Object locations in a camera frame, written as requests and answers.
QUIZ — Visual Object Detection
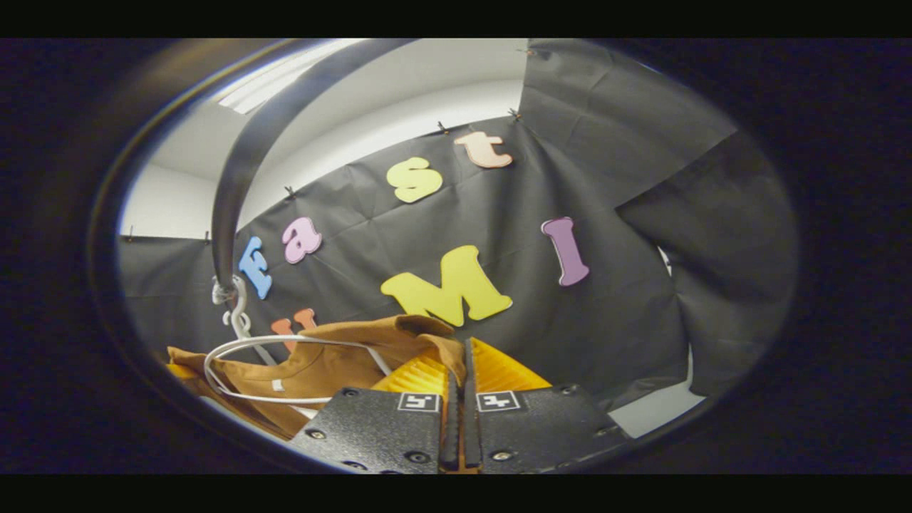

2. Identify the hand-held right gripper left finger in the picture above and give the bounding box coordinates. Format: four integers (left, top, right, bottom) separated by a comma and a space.
288, 349, 462, 475

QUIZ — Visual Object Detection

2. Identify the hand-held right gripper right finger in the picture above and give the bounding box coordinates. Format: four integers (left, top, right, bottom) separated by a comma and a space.
462, 336, 632, 475

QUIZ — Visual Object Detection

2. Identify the black backdrop cloth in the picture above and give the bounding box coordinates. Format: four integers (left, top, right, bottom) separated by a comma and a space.
118, 39, 799, 428

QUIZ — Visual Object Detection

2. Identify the white clothes hanger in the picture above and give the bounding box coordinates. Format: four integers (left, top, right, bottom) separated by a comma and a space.
204, 274, 393, 406

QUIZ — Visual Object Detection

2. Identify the brown jacket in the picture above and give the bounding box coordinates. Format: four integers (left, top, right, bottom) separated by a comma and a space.
167, 314, 468, 441

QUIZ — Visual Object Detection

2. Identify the metal clothes rack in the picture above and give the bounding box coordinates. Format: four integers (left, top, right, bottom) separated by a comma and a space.
211, 39, 415, 301

